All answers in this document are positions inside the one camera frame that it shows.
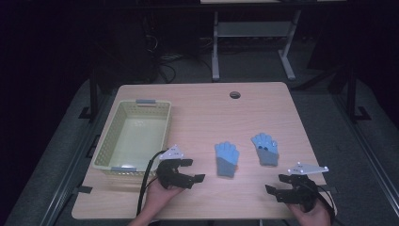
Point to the pale yellow plastic basket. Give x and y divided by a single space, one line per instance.
135 138

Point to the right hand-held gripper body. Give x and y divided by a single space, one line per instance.
302 193

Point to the metal floor rail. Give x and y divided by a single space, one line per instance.
370 157
67 182

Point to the blue glove with dark dots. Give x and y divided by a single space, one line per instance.
266 150

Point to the black metal stand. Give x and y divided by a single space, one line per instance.
352 94
93 94

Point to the person's right hand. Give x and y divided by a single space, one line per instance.
313 218

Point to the blue glove grey cuff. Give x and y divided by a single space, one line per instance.
226 158

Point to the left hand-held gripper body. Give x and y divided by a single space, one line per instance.
171 179

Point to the person's left hand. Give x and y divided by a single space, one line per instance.
156 199

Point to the white metal stand frame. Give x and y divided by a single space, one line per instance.
215 47

